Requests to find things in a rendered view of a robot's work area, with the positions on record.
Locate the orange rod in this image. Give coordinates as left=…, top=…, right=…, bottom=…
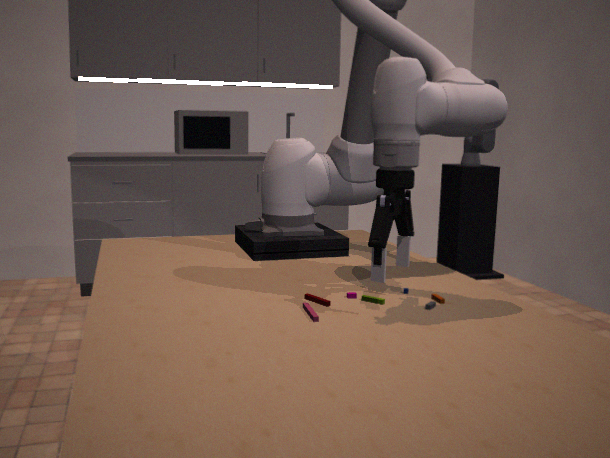
left=431, top=294, right=445, bottom=304

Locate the pink rod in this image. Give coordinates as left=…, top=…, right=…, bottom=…
left=303, top=303, right=319, bottom=322

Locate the lime green rod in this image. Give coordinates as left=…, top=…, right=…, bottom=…
left=361, top=295, right=385, bottom=305

